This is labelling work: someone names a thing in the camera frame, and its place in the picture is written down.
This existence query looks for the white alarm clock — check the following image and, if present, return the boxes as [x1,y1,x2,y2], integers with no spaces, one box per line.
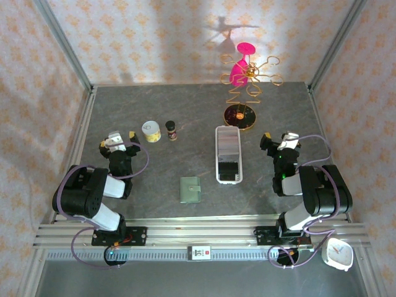
[321,237,354,272]

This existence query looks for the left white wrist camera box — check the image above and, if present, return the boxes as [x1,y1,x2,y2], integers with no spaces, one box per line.
[104,131,127,152]

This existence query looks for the aluminium frame post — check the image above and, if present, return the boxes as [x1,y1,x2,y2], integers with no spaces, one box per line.
[309,0,369,92]
[32,0,95,93]
[352,247,383,297]
[17,249,47,297]

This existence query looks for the pink wine glass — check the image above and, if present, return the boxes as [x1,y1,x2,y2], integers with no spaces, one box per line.
[229,42,256,88]

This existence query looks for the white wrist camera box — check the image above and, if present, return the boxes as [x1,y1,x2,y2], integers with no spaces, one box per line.
[276,131,300,152]
[104,131,127,152]

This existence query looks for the aluminium mounting rail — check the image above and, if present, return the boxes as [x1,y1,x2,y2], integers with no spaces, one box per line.
[32,216,371,249]

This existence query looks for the black round cable grommet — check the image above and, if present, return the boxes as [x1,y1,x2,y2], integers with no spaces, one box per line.
[104,246,129,268]
[276,247,300,267]

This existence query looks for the stack of credit cards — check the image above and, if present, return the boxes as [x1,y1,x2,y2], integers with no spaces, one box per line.
[217,127,241,155]

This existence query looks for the green card holder wallet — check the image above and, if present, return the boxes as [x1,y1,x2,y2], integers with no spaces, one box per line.
[179,176,202,204]

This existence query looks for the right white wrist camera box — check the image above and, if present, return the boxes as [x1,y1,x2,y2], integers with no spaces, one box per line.
[276,131,300,152]

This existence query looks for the small spice bottle black cap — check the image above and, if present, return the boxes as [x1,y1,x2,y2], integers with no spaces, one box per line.
[165,120,178,142]

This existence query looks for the white red label tag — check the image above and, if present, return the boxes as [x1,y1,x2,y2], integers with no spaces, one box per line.
[187,245,213,262]

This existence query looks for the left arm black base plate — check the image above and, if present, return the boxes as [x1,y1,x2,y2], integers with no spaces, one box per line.
[91,226,148,248]

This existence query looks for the white perforated plastic basket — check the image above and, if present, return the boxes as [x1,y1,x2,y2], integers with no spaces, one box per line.
[215,125,244,186]

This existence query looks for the gold wire glass rack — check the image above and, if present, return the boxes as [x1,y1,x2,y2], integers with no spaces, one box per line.
[219,54,285,132]

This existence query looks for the grey slotted cable duct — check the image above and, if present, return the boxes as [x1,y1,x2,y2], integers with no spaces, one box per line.
[45,249,324,262]

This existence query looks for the aluminium table side rail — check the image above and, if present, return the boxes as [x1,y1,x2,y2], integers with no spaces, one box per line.
[306,84,353,223]
[51,86,97,223]

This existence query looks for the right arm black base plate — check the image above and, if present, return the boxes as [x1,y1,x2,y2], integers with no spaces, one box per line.
[255,225,311,247]

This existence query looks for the yellow tin can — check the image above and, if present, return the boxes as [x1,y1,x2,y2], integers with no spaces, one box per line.
[141,120,162,144]

